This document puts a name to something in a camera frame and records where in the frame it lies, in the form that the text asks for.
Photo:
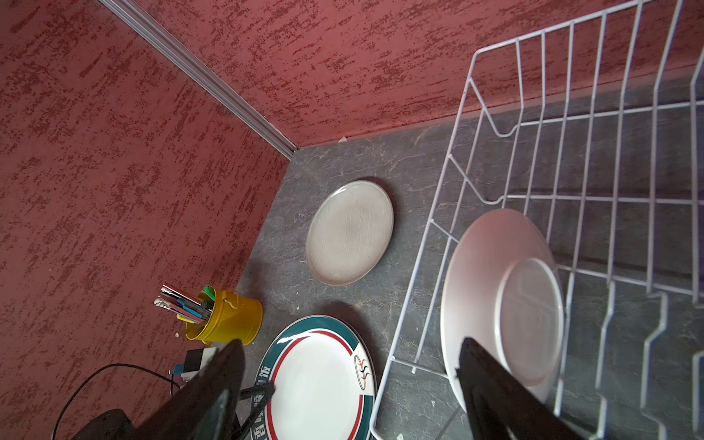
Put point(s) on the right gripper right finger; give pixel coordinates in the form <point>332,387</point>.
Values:
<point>497,405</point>

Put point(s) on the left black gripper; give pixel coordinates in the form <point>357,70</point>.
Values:
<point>115,424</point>

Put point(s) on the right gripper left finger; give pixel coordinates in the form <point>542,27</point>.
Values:
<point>205,408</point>

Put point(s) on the yellow pen cup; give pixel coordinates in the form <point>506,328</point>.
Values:
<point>232,317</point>

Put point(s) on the white plate green red rim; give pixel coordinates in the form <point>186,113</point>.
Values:
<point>323,380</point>

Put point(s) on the white wire dish rack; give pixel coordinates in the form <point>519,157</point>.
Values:
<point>591,126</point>

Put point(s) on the white plate orange print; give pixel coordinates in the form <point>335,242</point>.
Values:
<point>502,290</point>

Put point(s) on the plain grey ceramic plate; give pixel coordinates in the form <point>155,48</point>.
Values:
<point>349,234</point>

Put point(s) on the bundle of coloured pens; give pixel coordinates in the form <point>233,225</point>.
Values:
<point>190,309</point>

